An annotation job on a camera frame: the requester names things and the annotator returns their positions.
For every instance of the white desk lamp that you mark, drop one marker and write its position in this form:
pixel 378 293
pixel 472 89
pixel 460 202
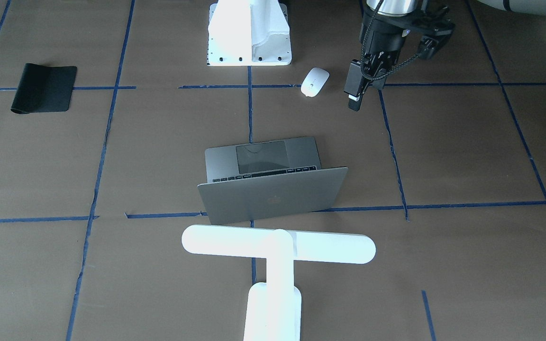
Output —
pixel 274 307

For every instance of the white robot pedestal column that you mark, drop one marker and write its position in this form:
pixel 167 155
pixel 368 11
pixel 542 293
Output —
pixel 248 32

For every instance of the grey laptop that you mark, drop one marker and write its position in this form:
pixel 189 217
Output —
pixel 263 180

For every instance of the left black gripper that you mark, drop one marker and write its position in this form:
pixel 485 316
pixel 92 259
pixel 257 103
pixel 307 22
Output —
pixel 388 41

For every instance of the white computer mouse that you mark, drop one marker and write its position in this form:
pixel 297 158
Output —
pixel 314 82

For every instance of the black mouse pad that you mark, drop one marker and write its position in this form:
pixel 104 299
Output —
pixel 44 89

